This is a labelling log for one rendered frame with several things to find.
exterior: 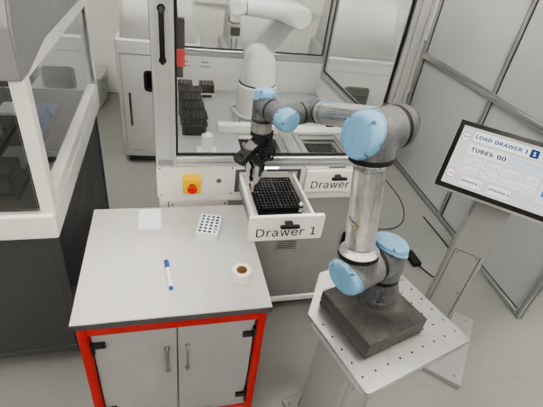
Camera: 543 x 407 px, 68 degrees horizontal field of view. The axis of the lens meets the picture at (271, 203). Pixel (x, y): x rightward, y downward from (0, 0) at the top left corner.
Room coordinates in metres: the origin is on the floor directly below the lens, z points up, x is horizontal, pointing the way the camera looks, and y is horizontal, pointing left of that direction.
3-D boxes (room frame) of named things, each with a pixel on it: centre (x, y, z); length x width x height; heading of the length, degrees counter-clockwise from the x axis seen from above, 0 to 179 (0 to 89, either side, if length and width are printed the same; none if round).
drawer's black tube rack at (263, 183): (1.38, -0.01, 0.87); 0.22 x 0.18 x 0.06; 17
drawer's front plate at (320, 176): (1.59, -0.27, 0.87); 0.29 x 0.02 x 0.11; 107
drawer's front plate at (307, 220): (1.19, -0.07, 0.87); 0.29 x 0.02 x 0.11; 107
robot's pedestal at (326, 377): (0.97, -0.39, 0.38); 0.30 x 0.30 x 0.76; 33
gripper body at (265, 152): (1.31, 0.07, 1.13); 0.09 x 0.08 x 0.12; 144
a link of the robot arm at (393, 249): (0.97, -0.38, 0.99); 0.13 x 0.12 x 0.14; 130
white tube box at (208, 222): (1.24, 0.23, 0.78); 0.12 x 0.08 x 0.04; 2
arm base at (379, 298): (0.97, -0.39, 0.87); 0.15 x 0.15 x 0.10
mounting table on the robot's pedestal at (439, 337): (0.95, -0.40, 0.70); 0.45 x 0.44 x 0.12; 33
